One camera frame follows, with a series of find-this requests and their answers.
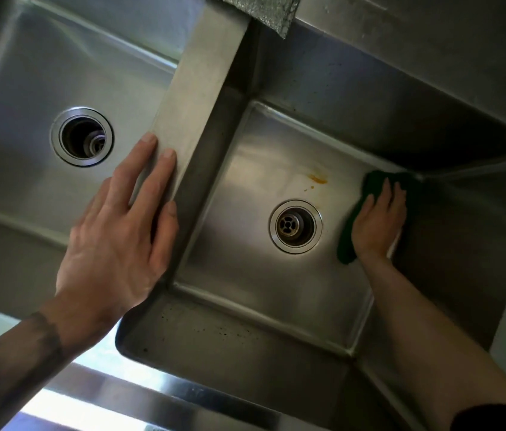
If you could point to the person's right hand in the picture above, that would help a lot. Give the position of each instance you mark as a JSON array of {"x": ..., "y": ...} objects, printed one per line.
[{"x": 378, "y": 228}]

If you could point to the person's left hand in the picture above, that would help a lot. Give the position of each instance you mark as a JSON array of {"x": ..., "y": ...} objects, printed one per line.
[{"x": 114, "y": 264}]

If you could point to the green scouring cloth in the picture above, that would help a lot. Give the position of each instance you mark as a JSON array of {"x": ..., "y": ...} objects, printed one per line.
[{"x": 347, "y": 246}]

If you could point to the stainless steel sink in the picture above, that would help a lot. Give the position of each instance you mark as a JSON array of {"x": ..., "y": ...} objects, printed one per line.
[
  {"x": 235, "y": 246},
  {"x": 19, "y": 192}
]

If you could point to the person's right forearm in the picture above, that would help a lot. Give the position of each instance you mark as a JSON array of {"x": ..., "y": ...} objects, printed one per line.
[{"x": 437, "y": 354}]

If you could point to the basin drain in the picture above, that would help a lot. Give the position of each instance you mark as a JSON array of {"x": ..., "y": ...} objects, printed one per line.
[
  {"x": 295, "y": 227},
  {"x": 82, "y": 137}
]

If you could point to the black shirt sleeve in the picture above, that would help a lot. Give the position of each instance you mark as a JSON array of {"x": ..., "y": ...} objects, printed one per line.
[{"x": 500, "y": 419}]

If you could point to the silver scouring sponge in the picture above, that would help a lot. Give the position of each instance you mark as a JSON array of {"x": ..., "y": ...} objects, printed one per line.
[{"x": 266, "y": 8}]

